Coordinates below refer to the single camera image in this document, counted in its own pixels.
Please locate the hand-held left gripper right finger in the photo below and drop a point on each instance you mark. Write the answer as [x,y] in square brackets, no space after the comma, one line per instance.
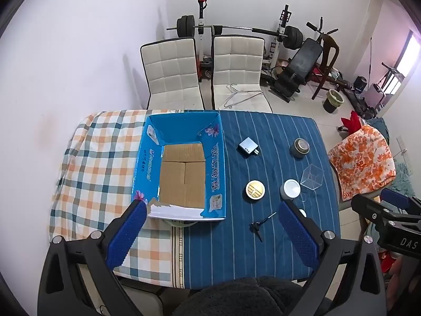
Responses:
[297,233]

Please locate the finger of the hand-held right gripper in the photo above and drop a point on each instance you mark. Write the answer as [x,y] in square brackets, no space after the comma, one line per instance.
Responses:
[394,198]
[371,205]

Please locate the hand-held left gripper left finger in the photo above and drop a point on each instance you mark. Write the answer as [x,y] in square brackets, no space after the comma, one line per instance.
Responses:
[128,233]

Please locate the white earbud case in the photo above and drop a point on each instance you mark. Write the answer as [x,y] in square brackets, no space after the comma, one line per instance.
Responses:
[302,213]

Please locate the white round jar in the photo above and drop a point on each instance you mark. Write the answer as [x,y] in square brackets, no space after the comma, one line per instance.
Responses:
[290,189]

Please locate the clear acrylic box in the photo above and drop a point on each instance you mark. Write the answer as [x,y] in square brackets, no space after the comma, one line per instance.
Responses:
[312,179]

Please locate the golden round tin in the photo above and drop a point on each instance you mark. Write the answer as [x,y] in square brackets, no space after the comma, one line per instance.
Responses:
[255,190]

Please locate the blue cardboard box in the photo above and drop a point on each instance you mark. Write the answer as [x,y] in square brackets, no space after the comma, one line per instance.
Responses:
[184,177]

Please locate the grey power charger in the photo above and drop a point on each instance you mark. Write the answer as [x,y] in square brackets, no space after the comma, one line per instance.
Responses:
[247,146]

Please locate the teal cloth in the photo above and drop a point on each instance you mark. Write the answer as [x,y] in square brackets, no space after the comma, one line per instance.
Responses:
[403,177]

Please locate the blue striped tablecloth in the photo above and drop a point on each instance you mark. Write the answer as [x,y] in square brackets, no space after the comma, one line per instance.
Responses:
[230,253]

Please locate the black fuzzy cloth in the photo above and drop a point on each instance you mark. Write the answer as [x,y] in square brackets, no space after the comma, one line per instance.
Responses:
[243,296]

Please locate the dark tin with mesh lid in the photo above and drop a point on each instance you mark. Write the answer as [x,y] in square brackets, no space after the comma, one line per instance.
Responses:
[300,149]

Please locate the red cloth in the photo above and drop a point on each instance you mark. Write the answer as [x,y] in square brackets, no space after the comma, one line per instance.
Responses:
[353,121]

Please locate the small waste bin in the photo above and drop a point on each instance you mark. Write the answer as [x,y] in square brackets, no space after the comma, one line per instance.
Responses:
[333,100]

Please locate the brown wooden chair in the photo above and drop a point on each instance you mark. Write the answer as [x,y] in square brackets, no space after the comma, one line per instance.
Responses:
[330,44]

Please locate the white padded chair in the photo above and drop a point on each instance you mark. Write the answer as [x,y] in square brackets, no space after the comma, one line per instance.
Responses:
[171,69]
[236,62]

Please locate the barbell with black plates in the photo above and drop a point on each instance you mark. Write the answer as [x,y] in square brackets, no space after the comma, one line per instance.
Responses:
[230,28]

